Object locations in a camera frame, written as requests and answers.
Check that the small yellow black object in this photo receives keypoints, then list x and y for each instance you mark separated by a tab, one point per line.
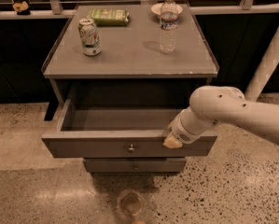
21	8

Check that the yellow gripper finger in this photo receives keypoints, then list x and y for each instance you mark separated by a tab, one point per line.
172	142

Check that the white bowl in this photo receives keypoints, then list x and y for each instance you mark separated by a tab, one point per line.
156	8

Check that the clear plastic water bottle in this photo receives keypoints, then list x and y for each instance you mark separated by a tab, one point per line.
168	26

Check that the grey drawer cabinet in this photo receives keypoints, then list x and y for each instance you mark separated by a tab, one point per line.
130	60

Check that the white green soda can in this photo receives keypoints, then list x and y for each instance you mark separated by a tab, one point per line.
89	36

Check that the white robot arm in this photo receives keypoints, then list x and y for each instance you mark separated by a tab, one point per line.
210	106

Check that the grey bottom drawer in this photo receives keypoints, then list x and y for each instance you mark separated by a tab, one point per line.
135	165

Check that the grey drawer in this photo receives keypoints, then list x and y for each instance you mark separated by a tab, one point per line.
135	165
119	125

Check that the grey top drawer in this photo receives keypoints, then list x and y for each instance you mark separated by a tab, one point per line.
119	125

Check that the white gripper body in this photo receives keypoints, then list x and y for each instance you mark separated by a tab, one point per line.
180	132

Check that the green snack bag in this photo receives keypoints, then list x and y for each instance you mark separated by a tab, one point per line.
109	17

